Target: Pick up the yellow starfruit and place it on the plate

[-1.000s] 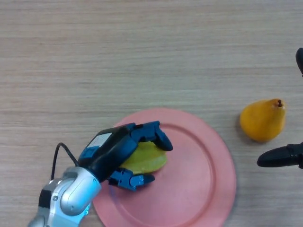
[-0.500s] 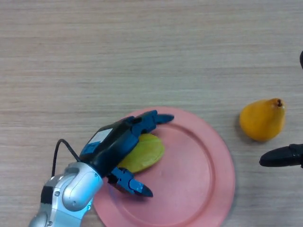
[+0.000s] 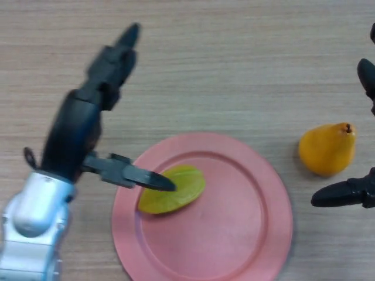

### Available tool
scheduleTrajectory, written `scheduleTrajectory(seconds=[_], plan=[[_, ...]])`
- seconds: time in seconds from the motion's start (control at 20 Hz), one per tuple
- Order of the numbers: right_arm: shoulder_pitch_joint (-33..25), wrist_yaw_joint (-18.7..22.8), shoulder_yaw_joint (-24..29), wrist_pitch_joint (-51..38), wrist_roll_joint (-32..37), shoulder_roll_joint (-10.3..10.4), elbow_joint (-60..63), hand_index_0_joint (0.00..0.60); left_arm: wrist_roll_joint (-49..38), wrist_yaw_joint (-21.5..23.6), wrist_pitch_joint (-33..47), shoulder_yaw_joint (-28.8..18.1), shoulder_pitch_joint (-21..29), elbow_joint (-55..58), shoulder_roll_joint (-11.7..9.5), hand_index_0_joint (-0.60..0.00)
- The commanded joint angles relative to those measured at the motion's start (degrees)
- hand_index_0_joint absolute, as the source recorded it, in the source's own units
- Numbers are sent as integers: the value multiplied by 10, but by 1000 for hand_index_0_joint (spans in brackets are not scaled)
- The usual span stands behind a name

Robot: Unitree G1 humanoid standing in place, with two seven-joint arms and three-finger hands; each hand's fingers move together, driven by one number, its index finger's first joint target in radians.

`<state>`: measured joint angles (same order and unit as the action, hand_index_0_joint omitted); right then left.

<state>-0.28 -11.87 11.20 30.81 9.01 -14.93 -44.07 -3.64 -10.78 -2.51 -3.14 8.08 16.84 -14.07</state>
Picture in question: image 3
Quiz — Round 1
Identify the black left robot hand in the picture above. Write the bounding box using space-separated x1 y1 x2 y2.
40 22 176 193

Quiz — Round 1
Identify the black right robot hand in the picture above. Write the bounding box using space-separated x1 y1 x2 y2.
311 22 375 209

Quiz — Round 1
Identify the yellow starfruit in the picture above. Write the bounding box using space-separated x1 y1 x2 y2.
138 165 206 214

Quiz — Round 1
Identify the pink round plate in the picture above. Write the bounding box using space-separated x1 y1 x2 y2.
111 132 294 281

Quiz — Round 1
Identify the orange yellow pear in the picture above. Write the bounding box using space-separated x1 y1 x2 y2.
298 122 357 177

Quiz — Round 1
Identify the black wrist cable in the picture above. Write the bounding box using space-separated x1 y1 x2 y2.
23 147 42 171

